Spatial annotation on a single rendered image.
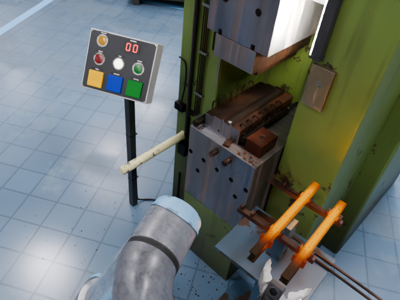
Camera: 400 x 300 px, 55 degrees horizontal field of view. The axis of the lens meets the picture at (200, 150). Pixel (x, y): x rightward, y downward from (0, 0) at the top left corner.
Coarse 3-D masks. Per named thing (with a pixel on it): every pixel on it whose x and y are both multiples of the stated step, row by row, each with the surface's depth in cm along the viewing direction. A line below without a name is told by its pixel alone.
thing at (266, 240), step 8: (312, 184) 150; (304, 192) 146; (312, 192) 146; (296, 200) 143; (304, 200) 143; (296, 208) 140; (288, 216) 137; (280, 224) 134; (272, 232) 131; (264, 240) 127; (272, 240) 128; (256, 248) 124; (264, 248) 129; (248, 256) 126; (256, 256) 126
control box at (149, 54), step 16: (96, 32) 179; (96, 48) 180; (112, 48) 179; (128, 48) 177; (144, 48) 175; (160, 48) 177; (96, 64) 182; (112, 64) 180; (128, 64) 178; (144, 64) 176; (144, 80) 178; (128, 96) 181; (144, 96) 179
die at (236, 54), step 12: (216, 36) 151; (216, 48) 153; (228, 48) 149; (240, 48) 145; (252, 48) 143; (288, 48) 158; (300, 48) 167; (228, 60) 152; (240, 60) 147; (252, 60) 143; (264, 60) 148; (276, 60) 156; (252, 72) 146
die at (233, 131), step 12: (264, 84) 198; (240, 96) 188; (252, 96) 187; (276, 96) 187; (288, 96) 189; (216, 108) 178; (228, 108) 177; (240, 108) 177; (216, 120) 173; (240, 120) 171; (252, 120) 172; (228, 132) 171; (240, 132) 166
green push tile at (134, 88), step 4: (128, 80) 179; (132, 80) 178; (128, 84) 179; (132, 84) 178; (136, 84) 178; (140, 84) 178; (128, 88) 179; (132, 88) 179; (136, 88) 178; (140, 88) 178; (128, 92) 180; (132, 92) 179; (136, 92) 179; (140, 92) 178; (132, 96) 179; (136, 96) 179
